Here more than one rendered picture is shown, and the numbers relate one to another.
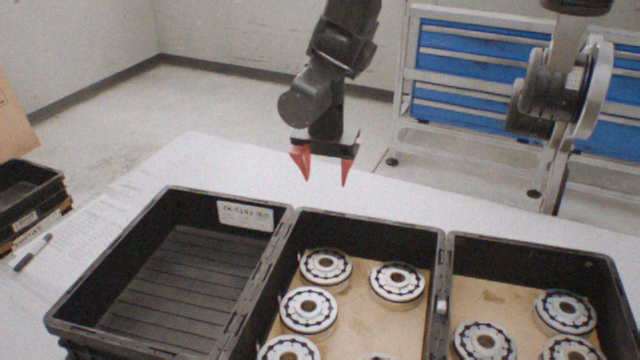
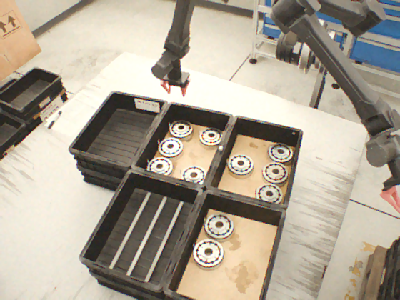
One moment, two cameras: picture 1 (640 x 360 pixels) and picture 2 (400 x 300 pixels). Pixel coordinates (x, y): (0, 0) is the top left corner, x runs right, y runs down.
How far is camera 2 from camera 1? 64 cm
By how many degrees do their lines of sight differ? 15
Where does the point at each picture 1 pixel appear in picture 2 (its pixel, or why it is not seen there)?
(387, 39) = not seen: outside the picture
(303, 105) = (160, 71)
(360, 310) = (193, 148)
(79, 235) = (73, 111)
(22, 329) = (55, 153)
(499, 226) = (279, 111)
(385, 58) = not seen: outside the picture
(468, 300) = (242, 146)
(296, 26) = not seen: outside the picture
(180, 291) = (118, 138)
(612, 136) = (379, 55)
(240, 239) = (145, 115)
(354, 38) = (178, 46)
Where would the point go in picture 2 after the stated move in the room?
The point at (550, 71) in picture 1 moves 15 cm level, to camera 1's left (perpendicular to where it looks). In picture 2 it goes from (286, 43) to (251, 42)
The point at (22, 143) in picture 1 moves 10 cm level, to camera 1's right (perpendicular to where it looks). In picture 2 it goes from (31, 51) to (39, 50)
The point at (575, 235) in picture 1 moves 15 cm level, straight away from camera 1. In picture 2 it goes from (316, 117) to (328, 103)
